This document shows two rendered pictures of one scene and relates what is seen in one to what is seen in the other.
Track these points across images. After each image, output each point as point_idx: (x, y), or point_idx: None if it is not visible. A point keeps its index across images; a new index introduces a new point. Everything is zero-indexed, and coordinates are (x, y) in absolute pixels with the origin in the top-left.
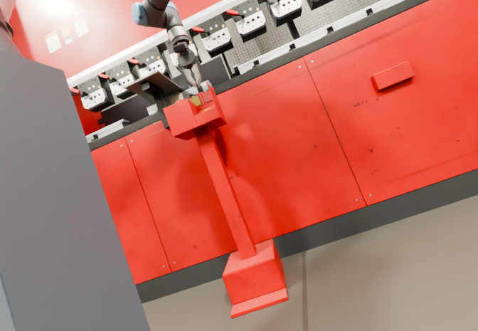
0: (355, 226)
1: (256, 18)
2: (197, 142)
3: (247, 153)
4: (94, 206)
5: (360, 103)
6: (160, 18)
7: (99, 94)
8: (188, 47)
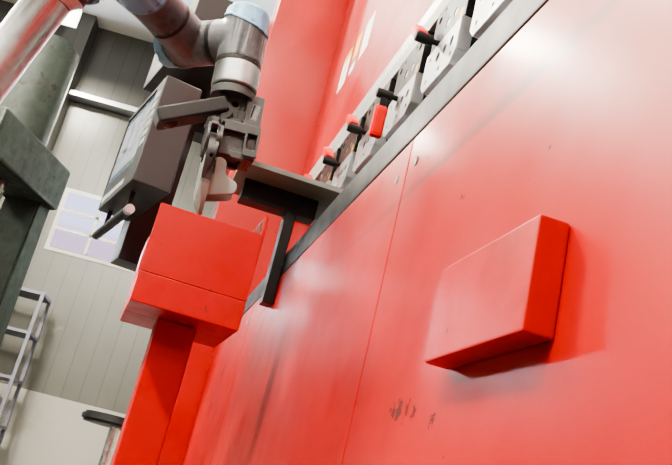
0: None
1: None
2: (263, 367)
3: (266, 450)
4: None
5: (402, 409)
6: (192, 49)
7: None
8: (263, 103)
